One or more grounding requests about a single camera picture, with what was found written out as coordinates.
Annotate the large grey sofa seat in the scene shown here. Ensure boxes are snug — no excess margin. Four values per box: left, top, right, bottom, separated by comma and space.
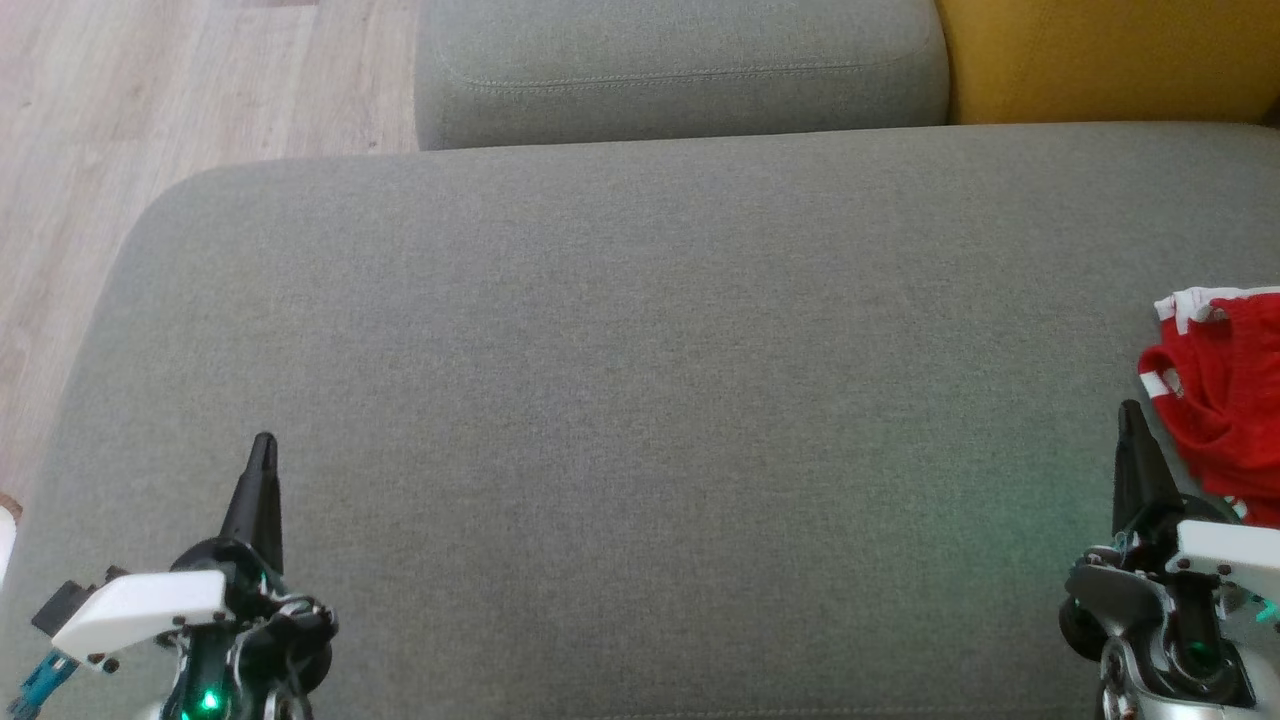
0, 122, 1280, 720

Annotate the white rounded floor object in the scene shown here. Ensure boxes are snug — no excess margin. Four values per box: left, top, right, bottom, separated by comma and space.
0, 495, 21, 591

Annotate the small grey sofa seat cushion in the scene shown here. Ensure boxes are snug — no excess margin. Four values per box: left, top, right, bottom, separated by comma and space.
413, 0, 951, 152

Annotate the left camera cable blue plug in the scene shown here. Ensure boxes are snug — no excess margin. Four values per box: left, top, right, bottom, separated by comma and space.
5, 650, 81, 714

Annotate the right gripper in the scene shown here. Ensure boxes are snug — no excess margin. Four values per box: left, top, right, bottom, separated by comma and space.
1060, 397, 1256, 701

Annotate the red jersey with white trim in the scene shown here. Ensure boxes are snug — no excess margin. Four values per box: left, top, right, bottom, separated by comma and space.
1138, 286, 1280, 529

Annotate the large yellow sofa back cushion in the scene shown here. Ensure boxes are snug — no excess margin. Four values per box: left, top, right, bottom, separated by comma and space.
935, 0, 1280, 127

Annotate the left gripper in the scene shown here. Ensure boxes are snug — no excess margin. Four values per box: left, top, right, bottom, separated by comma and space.
165, 432, 340, 720

